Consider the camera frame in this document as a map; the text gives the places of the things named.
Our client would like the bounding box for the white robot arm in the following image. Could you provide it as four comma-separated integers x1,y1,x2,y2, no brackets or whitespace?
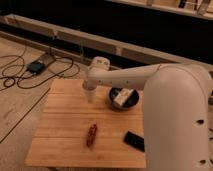
83,57,213,171

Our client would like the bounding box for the white box in bowl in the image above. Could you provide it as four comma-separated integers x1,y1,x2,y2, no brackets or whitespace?
114,88,133,106

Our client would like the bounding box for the dark bowl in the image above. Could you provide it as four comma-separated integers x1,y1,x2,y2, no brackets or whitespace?
108,87,140,110

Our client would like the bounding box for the wooden table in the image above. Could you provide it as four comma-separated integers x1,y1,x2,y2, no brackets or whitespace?
25,79,146,168

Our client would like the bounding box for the red brown snack bar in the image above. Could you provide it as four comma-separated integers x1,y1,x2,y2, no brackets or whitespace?
86,124,97,147

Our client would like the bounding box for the blue power adapter box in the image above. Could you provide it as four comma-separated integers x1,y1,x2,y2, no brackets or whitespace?
27,61,45,74

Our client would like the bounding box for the black rectangular device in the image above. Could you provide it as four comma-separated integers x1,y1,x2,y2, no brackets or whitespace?
124,131,145,152

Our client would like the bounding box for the black floor cable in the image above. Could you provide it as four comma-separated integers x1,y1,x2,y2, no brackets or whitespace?
0,41,81,93

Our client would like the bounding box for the wooden wall rail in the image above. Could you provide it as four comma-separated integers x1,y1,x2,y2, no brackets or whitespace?
0,14,213,71

